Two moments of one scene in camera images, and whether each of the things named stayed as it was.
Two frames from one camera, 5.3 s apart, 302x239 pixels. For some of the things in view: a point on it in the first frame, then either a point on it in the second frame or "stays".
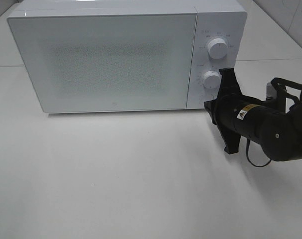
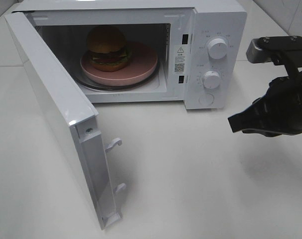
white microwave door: [108, 62] to [91, 145]
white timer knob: [212, 79] stays
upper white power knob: [217, 48] stays
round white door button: [205, 97] stays
